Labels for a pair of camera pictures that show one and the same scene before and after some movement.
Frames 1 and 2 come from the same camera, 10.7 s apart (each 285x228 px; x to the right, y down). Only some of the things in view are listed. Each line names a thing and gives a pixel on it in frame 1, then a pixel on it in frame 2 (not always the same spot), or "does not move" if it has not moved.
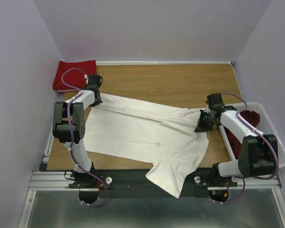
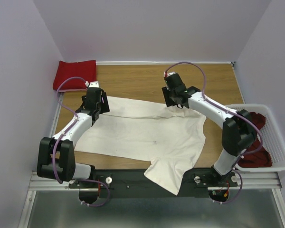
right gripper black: [200, 127] to [165, 92]
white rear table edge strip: [164, 62] does not move
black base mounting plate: [132, 183] does not move
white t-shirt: [164, 136] does not move
